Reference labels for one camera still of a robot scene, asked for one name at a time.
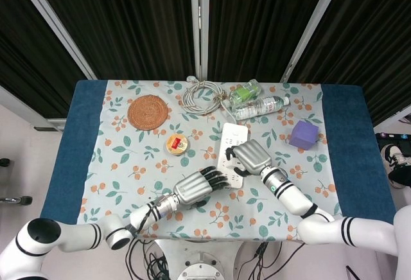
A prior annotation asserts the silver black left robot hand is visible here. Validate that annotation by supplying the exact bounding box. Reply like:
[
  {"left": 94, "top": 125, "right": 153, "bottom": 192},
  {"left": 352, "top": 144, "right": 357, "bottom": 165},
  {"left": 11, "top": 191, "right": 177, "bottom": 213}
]
[{"left": 172, "top": 166, "right": 231, "bottom": 209}]

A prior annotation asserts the floral fruit print tablecloth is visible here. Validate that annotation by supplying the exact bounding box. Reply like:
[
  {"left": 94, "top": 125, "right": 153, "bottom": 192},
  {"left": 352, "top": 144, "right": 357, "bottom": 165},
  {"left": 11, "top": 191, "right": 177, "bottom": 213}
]
[{"left": 76, "top": 79, "right": 343, "bottom": 242}]

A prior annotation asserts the white power strip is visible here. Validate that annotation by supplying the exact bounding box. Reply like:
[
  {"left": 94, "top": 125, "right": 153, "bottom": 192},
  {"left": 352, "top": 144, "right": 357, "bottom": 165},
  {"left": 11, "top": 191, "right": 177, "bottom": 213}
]
[{"left": 216, "top": 122, "right": 250, "bottom": 190}]

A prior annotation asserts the purple foam cube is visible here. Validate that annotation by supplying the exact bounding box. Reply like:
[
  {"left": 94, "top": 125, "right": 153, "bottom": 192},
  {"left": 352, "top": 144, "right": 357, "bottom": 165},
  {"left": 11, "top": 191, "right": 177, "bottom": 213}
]
[{"left": 290, "top": 119, "right": 320, "bottom": 150}]

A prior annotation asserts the white slanted frame post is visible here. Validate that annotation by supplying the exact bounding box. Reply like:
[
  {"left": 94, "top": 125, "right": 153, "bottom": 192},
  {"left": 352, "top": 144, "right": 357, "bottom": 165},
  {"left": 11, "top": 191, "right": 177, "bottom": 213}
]
[
  {"left": 12, "top": 0, "right": 97, "bottom": 80},
  {"left": 281, "top": 0, "right": 348, "bottom": 83}
]

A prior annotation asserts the clear bottle with red print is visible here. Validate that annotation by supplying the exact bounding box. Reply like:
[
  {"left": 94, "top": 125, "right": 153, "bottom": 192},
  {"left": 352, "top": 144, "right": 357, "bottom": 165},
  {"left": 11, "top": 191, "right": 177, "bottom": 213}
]
[{"left": 231, "top": 95, "right": 291, "bottom": 121}]

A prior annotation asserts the round tin with red label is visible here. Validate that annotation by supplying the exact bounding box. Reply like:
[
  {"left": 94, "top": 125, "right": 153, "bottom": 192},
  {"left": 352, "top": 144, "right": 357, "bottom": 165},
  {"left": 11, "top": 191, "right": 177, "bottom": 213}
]
[{"left": 165, "top": 134, "right": 190, "bottom": 156}]

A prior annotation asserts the black shoe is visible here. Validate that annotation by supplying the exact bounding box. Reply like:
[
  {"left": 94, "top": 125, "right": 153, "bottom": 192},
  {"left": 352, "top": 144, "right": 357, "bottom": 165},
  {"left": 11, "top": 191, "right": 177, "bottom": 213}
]
[{"left": 387, "top": 163, "right": 411, "bottom": 189}]

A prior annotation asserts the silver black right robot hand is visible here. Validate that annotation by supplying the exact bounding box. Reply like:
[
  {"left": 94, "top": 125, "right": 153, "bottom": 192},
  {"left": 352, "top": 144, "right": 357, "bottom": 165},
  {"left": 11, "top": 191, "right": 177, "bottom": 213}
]
[{"left": 223, "top": 139, "right": 274, "bottom": 178}]

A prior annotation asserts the plastic bottle with green label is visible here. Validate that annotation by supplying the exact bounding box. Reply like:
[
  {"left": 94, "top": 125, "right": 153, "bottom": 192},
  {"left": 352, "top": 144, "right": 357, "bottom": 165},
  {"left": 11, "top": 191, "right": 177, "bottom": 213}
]
[{"left": 228, "top": 80, "right": 260, "bottom": 105}]

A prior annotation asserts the white cable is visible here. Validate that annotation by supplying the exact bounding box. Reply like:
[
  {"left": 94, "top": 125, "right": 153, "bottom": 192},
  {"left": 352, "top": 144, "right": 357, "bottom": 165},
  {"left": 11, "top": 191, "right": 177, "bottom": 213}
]
[{"left": 182, "top": 74, "right": 238, "bottom": 123}]

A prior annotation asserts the black white sneaker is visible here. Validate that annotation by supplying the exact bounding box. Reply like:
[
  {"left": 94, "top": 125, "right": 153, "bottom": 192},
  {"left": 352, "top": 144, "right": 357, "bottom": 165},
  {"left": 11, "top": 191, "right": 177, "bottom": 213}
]
[{"left": 381, "top": 143, "right": 411, "bottom": 168}]

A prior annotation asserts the white robot torso base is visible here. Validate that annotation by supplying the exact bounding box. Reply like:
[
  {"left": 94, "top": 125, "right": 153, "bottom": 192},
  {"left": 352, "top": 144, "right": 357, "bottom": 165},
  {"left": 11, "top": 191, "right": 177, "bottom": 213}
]
[{"left": 153, "top": 237, "right": 250, "bottom": 280}]

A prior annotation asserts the round woven brown coaster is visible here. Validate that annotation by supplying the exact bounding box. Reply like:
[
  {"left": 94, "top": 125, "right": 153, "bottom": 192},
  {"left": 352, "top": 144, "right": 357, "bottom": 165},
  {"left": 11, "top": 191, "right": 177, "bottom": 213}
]
[{"left": 127, "top": 96, "right": 170, "bottom": 130}]

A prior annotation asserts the blue table cover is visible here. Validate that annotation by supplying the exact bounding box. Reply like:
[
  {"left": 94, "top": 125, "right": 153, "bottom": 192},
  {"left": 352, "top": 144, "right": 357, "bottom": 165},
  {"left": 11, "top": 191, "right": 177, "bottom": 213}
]
[{"left": 40, "top": 79, "right": 396, "bottom": 229}]

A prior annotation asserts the white upright frame post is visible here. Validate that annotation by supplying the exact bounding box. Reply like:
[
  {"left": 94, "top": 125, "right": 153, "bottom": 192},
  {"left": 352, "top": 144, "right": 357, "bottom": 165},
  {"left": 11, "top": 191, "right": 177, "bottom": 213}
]
[{"left": 189, "top": 0, "right": 211, "bottom": 82}]

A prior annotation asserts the black pleated curtain panel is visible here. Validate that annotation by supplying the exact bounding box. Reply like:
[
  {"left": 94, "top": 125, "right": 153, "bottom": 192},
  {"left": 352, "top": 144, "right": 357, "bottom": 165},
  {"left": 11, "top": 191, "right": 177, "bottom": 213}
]
[
  {"left": 0, "top": 0, "right": 88, "bottom": 119},
  {"left": 28, "top": 0, "right": 197, "bottom": 80},
  {"left": 207, "top": 0, "right": 338, "bottom": 82},
  {"left": 288, "top": 0, "right": 411, "bottom": 127}
]

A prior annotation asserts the black cable bundle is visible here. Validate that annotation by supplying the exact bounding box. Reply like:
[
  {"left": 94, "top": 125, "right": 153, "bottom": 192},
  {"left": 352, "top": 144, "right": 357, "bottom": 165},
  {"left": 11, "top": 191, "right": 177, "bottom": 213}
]
[{"left": 123, "top": 237, "right": 181, "bottom": 280}]

